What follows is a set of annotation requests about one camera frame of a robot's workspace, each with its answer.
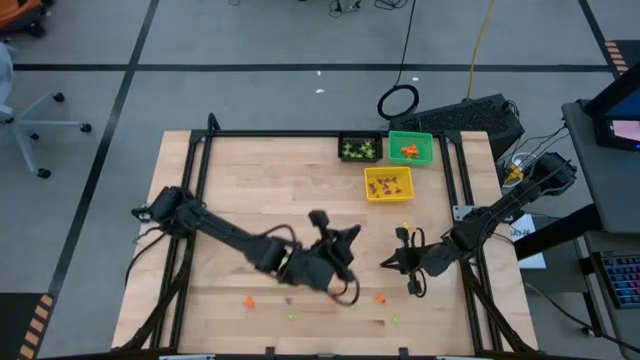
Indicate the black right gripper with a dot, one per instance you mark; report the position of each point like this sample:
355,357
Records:
425,257

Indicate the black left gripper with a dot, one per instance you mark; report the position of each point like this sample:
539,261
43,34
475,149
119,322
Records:
320,265

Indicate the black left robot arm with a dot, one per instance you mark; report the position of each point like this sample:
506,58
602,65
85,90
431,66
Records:
215,230

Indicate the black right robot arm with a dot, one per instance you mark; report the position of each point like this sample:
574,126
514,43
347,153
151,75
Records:
505,200

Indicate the yellow plastic basket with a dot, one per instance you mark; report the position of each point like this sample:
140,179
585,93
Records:
407,175

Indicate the black plastic basket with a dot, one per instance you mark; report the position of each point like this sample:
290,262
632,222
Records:
360,135

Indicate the green plastic basket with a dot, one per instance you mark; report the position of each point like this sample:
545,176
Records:
397,142

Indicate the white paper sheet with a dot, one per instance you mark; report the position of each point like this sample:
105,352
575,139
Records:
532,257

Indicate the yellow power plug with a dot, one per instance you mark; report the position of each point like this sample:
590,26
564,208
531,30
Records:
514,174

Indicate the black computer tower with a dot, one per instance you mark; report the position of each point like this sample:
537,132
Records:
460,117

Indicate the black desk support beam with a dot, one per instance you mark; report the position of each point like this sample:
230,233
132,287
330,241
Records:
560,230

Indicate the grey side desk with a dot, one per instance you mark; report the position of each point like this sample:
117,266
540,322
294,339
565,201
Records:
600,195

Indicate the backlit keyboard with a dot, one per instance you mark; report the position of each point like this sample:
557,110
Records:
622,280

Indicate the grey keyboard desk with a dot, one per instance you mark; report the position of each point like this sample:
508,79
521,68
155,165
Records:
615,330

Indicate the black monitor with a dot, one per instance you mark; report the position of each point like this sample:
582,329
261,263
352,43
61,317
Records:
625,127

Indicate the black orange-striped floor mat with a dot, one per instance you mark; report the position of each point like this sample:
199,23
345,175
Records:
15,320
617,62

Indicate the white office chair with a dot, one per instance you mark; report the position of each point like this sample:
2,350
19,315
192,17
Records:
25,122

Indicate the orange chair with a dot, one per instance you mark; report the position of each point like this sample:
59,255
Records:
15,12

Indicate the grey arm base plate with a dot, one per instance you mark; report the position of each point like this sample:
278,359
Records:
462,212

